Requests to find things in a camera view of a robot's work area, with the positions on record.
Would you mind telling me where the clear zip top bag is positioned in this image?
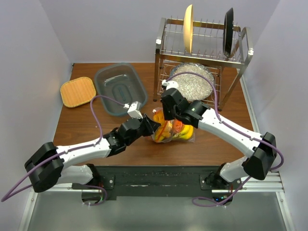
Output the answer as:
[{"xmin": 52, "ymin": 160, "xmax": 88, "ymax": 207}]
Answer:
[{"xmin": 151, "ymin": 107, "xmax": 195, "ymax": 143}]

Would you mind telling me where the orange fake fruit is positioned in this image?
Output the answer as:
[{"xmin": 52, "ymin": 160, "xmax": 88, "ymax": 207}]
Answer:
[{"xmin": 173, "ymin": 120, "xmax": 183, "ymax": 133}]

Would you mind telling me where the orange fake food piece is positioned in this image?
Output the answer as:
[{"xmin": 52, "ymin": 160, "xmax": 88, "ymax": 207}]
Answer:
[{"xmin": 153, "ymin": 111, "xmax": 165, "ymax": 124}]

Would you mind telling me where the yellow fake corn cob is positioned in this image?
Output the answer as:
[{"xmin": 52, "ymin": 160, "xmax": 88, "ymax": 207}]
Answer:
[{"xmin": 154, "ymin": 121, "xmax": 172, "ymax": 142}]

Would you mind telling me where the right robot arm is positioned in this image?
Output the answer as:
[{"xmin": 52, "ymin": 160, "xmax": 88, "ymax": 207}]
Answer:
[{"xmin": 161, "ymin": 88, "xmax": 277, "ymax": 189}]

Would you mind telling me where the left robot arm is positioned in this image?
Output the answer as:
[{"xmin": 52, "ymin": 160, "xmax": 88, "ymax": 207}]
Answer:
[{"xmin": 25, "ymin": 114, "xmax": 160, "ymax": 193}]

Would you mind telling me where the green yellow fake fruit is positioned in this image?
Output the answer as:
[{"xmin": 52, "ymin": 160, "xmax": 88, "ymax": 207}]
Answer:
[{"xmin": 179, "ymin": 125, "xmax": 194, "ymax": 140}]

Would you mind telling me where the steel dish rack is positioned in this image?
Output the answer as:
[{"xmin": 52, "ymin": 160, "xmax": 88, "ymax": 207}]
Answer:
[{"xmin": 153, "ymin": 18, "xmax": 254, "ymax": 111}]

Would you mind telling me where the clear plastic container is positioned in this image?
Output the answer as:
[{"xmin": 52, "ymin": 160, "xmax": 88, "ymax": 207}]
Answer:
[{"xmin": 94, "ymin": 63, "xmax": 148, "ymax": 116}]

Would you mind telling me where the woven bamboo coaster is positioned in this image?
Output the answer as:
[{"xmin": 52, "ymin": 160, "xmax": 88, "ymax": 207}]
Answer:
[{"xmin": 60, "ymin": 77, "xmax": 96, "ymax": 108}]

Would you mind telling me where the beige wooden plate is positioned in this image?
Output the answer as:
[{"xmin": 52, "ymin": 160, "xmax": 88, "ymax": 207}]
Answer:
[{"xmin": 183, "ymin": 4, "xmax": 193, "ymax": 53}]

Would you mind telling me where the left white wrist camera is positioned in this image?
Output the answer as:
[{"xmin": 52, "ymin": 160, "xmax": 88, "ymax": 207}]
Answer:
[{"xmin": 123, "ymin": 101, "xmax": 142, "ymax": 119}]

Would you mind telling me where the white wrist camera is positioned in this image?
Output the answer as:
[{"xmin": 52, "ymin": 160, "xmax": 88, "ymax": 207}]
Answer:
[
  {"xmin": 161, "ymin": 80, "xmax": 179, "ymax": 90},
  {"xmin": 123, "ymin": 101, "xmax": 142, "ymax": 119}
]

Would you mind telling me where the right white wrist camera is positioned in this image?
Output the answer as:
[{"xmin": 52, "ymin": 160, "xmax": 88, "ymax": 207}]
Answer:
[{"xmin": 161, "ymin": 80, "xmax": 179, "ymax": 90}]

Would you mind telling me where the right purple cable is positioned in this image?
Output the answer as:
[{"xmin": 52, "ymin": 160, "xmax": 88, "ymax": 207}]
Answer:
[{"xmin": 167, "ymin": 72, "xmax": 284, "ymax": 207}]

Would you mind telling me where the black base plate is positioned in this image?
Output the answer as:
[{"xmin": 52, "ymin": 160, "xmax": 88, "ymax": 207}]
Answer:
[{"xmin": 72, "ymin": 166, "xmax": 243, "ymax": 202}]

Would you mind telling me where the aluminium rail frame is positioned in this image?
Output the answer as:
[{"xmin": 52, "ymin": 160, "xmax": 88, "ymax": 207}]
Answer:
[{"xmin": 26, "ymin": 77, "xmax": 292, "ymax": 230}]

